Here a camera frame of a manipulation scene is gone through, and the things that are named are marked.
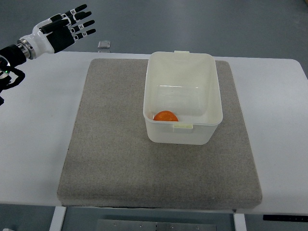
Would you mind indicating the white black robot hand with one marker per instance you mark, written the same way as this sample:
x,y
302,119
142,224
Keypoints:
x,y
53,35

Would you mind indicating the orange fruit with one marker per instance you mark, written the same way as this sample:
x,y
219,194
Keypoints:
x,y
166,116

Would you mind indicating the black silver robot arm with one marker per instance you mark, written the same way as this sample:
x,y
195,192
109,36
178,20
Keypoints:
x,y
17,54

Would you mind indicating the white plastic box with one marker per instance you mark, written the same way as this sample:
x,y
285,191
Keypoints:
x,y
186,84

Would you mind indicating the small clear plastic case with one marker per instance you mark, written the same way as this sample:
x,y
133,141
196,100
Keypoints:
x,y
104,44

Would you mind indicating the grey felt mat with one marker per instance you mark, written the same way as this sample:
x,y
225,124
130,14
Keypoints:
x,y
111,162

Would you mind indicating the white table leg left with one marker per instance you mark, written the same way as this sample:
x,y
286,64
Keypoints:
x,y
58,218

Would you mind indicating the white table leg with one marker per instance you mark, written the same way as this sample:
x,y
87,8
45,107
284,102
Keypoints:
x,y
58,218
239,222

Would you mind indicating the white table leg right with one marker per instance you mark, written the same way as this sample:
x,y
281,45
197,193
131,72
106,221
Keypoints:
x,y
239,222

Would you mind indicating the black control panel strip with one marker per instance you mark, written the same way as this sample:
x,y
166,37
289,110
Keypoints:
x,y
287,218

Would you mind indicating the grey metal base plate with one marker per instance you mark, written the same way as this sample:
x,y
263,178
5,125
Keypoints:
x,y
129,225

